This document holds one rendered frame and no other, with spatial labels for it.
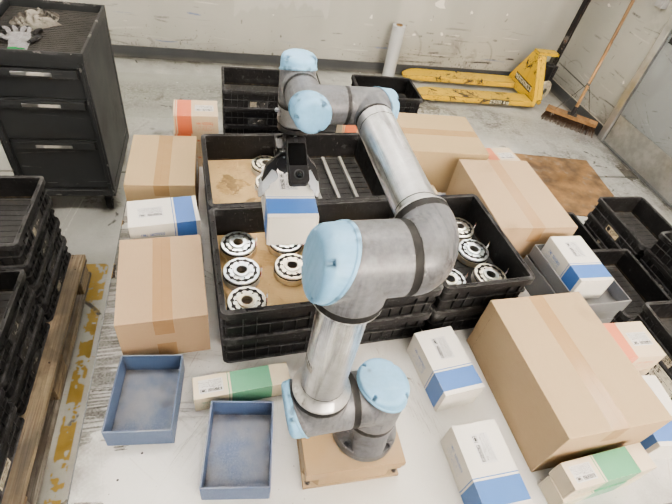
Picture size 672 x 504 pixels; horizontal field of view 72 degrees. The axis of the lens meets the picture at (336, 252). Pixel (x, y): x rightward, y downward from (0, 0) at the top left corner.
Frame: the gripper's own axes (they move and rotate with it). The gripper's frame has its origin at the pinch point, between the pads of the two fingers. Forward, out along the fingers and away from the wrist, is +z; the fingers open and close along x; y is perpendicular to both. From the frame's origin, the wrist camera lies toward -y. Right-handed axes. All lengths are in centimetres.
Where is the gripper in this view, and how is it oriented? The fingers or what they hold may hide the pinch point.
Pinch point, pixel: (288, 198)
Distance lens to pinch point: 117.4
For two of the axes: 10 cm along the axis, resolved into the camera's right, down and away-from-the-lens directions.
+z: -1.4, 7.1, 6.9
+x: -9.7, 0.3, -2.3
